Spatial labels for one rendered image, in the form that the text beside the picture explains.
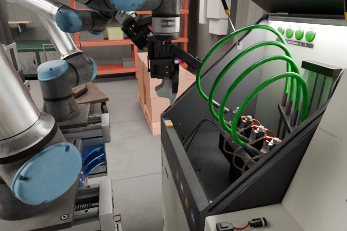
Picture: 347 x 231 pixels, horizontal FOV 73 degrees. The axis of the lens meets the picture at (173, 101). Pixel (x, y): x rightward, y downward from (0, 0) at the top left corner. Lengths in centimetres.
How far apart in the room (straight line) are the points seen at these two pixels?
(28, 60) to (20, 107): 550
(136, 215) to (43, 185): 158
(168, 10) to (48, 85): 61
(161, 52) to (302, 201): 52
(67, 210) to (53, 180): 18
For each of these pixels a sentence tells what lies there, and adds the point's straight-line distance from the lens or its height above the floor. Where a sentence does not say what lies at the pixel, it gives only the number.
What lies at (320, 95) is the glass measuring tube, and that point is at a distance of 101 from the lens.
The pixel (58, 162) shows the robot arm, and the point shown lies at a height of 123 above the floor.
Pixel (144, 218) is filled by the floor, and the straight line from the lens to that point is 198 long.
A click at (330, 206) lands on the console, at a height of 107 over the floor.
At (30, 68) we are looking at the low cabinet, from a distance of 596.
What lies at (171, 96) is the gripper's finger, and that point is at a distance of 68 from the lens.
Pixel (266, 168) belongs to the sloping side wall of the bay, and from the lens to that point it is 66.
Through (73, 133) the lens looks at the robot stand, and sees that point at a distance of 110.
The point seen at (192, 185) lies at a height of 95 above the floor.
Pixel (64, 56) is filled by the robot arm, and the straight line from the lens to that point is 114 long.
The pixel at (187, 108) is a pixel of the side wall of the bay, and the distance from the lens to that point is 122.
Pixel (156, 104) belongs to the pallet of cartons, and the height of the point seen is 40.
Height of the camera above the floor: 147
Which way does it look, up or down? 22 degrees down
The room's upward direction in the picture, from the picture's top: straight up
